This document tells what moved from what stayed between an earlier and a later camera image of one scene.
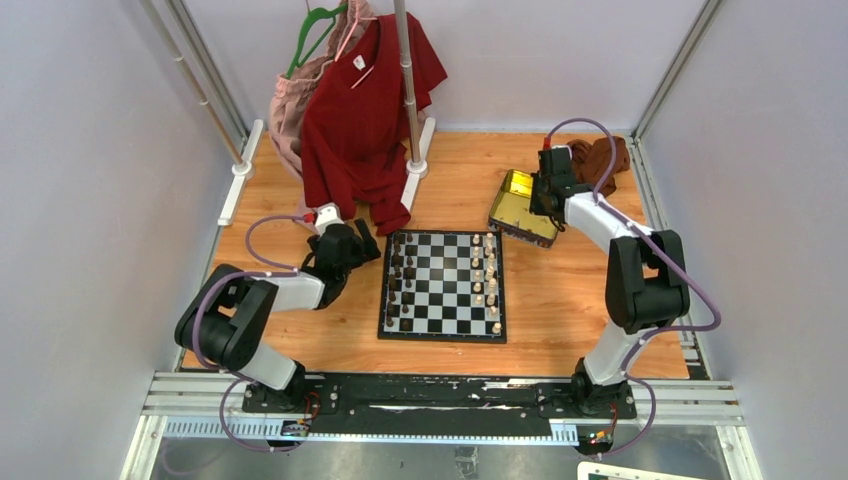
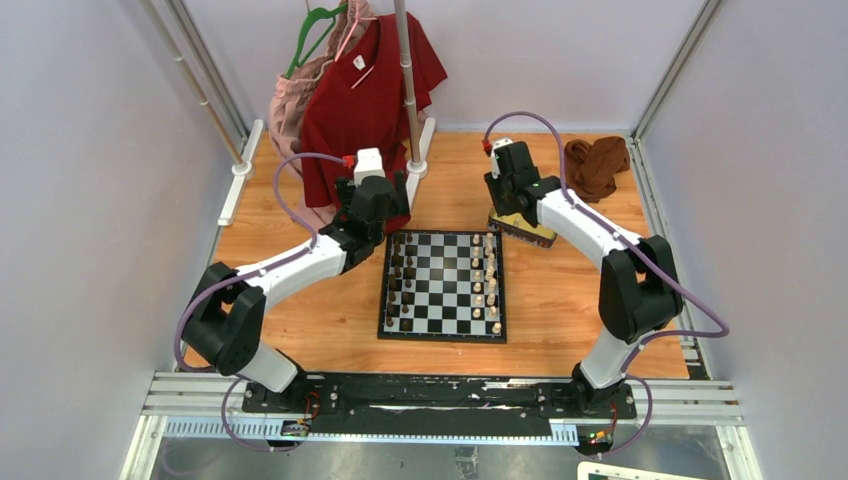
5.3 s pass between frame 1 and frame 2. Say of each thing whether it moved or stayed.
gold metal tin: stayed
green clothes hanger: stayed
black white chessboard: stayed
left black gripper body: moved
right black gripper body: moved
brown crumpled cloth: stayed
